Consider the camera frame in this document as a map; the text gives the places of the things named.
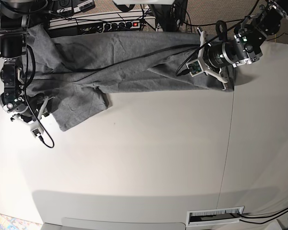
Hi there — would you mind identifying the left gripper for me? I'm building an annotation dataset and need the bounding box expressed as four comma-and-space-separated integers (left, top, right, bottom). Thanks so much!
196, 27, 233, 91

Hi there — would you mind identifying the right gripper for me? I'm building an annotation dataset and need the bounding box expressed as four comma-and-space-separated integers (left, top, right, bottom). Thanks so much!
9, 94, 53, 131

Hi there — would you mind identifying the grey T-shirt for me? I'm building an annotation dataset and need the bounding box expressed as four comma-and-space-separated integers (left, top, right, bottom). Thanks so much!
27, 25, 235, 131

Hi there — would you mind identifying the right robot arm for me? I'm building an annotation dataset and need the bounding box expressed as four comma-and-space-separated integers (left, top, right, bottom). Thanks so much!
0, 0, 49, 136

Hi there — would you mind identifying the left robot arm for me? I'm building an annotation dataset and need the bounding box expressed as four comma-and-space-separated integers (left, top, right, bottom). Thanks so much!
190, 0, 288, 87

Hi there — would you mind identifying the black power strip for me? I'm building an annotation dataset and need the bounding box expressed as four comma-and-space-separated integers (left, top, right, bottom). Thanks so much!
77, 21, 142, 35

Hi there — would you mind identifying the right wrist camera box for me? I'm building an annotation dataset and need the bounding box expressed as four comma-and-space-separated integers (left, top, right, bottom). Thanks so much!
31, 127, 44, 138

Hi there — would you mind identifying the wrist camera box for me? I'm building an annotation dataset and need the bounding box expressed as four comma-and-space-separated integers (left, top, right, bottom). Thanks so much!
31, 127, 44, 138
186, 60, 204, 77

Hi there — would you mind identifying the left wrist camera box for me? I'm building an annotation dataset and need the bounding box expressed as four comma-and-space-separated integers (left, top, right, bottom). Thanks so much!
186, 60, 204, 77

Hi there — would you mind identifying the white cable grommet tray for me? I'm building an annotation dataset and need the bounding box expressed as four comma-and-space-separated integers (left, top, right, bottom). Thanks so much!
186, 206, 245, 227

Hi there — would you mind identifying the black cable pair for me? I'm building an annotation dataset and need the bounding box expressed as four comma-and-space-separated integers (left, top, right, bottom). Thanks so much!
237, 205, 288, 224

